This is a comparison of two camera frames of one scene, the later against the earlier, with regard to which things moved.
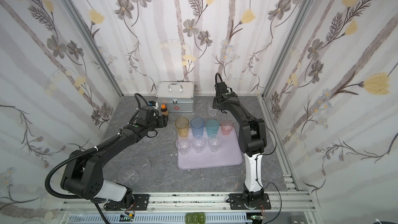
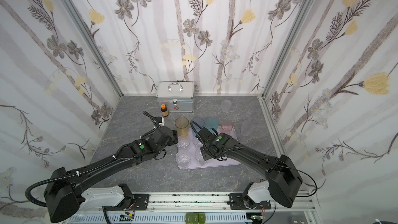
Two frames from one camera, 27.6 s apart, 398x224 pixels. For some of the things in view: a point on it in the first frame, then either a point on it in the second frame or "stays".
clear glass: (129, 175) -> (199, 157)
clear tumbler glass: (183, 145) stays
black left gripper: (160, 121) -> (172, 137)
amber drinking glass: (182, 123) stays
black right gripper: (217, 103) -> (199, 135)
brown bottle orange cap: (164, 110) stays
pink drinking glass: (226, 128) stays
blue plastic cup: (197, 124) stays
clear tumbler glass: (198, 143) stays
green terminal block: (195, 218) stays
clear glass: (142, 164) -> (183, 158)
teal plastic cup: (212, 126) stays
